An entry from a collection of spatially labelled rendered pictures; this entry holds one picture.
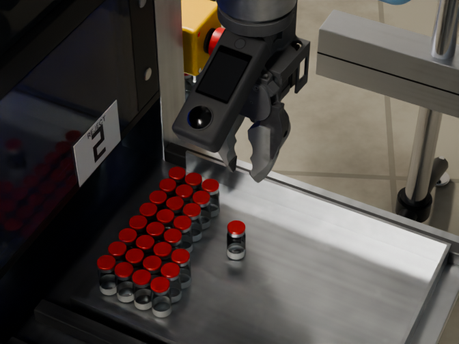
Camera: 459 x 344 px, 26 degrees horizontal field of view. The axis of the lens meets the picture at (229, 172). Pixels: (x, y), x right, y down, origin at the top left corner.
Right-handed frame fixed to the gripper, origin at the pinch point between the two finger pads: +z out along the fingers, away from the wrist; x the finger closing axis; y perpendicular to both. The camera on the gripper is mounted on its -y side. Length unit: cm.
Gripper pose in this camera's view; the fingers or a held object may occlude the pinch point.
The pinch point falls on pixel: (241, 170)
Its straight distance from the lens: 105.2
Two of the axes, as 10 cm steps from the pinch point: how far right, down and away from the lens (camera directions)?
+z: 0.0, 7.2, 7.0
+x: -8.5, -3.6, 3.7
